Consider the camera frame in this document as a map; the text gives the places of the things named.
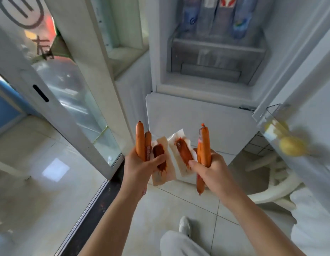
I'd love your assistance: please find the yellow lemon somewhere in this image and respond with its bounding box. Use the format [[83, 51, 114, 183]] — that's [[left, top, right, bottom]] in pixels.
[[264, 119, 290, 139], [278, 135, 308, 158]]

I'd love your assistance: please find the glass refrigerator shelf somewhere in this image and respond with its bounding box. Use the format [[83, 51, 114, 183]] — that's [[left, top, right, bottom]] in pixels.
[[171, 26, 267, 54]]

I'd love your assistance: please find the white slatted chair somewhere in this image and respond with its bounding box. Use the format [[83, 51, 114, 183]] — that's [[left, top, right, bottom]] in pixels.
[[245, 151, 304, 211]]

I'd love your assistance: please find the packaged meat snack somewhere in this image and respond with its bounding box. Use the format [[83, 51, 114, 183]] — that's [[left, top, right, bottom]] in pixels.
[[167, 128, 199, 178], [150, 135, 177, 187]]

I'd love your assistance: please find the person's right hand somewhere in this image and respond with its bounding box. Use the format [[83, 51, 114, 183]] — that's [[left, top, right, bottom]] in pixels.
[[188, 149, 236, 203]]

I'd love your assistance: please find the person's white shoe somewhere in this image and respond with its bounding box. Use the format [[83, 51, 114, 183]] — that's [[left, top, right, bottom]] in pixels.
[[179, 216, 192, 238]]

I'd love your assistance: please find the white label water bottle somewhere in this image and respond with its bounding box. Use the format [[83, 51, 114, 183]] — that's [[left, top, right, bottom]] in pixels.
[[197, 0, 219, 35]]

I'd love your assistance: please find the round dining table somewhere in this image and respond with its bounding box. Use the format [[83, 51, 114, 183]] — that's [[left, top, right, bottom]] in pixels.
[[289, 186, 330, 256]]

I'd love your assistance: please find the white sliding glass door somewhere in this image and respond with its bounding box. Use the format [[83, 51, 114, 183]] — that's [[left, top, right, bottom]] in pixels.
[[0, 0, 149, 180]]

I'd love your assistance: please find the white refrigerator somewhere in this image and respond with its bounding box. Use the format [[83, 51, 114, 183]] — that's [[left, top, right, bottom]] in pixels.
[[145, 0, 330, 222]]

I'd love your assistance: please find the person's left forearm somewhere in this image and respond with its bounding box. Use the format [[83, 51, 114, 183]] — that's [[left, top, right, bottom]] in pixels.
[[78, 190, 148, 256]]

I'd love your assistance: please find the person's left hand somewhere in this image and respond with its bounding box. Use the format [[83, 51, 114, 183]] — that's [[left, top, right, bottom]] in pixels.
[[123, 148, 168, 196]]

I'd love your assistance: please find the person's right forearm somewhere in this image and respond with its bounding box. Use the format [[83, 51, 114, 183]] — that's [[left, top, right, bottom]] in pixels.
[[220, 193, 306, 256]]

